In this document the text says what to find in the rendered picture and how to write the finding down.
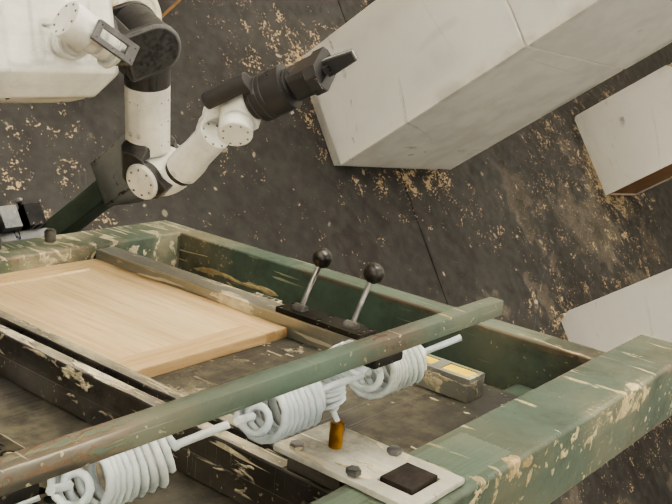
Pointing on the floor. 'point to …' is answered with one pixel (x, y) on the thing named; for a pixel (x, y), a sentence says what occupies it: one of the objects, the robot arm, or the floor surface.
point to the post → (78, 211)
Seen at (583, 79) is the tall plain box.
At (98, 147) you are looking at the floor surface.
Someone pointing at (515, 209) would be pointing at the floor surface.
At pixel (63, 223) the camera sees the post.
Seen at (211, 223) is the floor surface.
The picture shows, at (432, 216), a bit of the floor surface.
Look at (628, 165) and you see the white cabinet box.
